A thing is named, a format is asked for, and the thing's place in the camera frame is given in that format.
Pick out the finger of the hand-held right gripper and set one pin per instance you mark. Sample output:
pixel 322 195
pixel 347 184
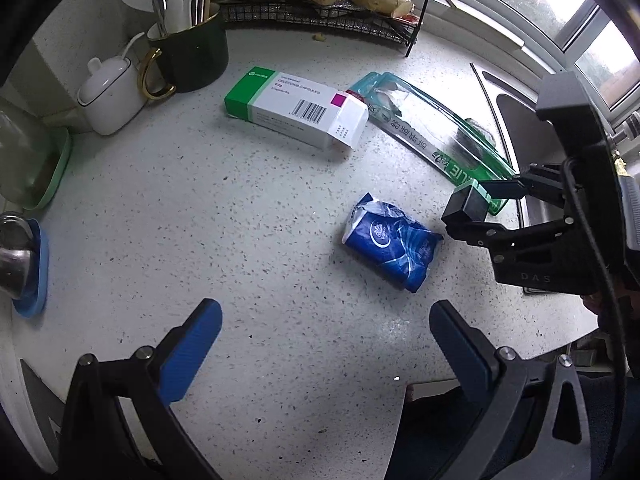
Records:
pixel 480 235
pixel 465 205

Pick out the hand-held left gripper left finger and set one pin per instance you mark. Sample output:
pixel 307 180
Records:
pixel 192 345

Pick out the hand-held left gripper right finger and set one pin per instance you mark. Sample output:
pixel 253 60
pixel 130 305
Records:
pixel 460 350

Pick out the blue tissue packet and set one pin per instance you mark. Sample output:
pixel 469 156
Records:
pixel 390 240

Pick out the green clear toothpaste package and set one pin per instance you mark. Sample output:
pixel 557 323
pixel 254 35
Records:
pixel 425 125

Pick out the white green medicine box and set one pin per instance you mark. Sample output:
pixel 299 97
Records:
pixel 295 105

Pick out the steel sink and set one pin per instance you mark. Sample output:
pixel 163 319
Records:
pixel 505 120

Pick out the blue coaster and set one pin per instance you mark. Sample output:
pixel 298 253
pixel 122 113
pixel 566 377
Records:
pixel 40 280

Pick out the green tray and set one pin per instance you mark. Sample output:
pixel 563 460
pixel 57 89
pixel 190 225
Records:
pixel 62 160

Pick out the glass jar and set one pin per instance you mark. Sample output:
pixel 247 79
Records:
pixel 25 160

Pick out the white sugar pot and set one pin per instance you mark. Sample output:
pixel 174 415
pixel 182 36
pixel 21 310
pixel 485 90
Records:
pixel 107 100

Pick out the gold chopsticks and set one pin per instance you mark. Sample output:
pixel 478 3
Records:
pixel 201 2

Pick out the window frame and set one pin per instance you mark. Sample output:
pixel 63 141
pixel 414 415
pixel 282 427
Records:
pixel 500 25

